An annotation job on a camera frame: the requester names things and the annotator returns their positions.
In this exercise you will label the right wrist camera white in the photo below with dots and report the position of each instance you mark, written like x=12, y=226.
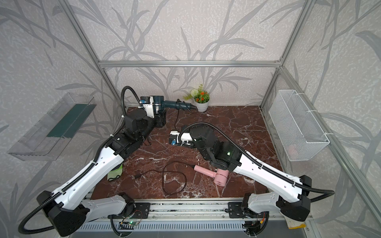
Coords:
x=185, y=140

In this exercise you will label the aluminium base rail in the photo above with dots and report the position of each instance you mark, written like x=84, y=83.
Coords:
x=184, y=215

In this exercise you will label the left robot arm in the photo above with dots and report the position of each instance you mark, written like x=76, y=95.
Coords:
x=65, y=209

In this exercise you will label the horizontal aluminium frame bar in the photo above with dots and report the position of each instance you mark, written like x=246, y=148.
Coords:
x=188, y=63

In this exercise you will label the white wire mesh basket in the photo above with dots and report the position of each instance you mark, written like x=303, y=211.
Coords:
x=301, y=135

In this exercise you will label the dark green hair dryer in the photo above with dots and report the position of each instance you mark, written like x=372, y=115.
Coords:
x=178, y=105

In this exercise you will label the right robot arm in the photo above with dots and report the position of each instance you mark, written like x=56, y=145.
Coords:
x=289, y=195

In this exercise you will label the clear plastic wall shelf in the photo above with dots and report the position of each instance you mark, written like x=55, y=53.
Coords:
x=46, y=140

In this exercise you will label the black green work glove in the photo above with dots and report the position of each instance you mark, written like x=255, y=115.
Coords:
x=115, y=173

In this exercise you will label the white cloth glove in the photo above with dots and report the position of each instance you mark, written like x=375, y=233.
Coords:
x=293, y=224

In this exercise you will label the pink hair dryer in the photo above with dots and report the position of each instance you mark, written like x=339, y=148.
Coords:
x=220, y=177

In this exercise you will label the white pot artificial flowers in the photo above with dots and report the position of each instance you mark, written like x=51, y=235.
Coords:
x=200, y=97

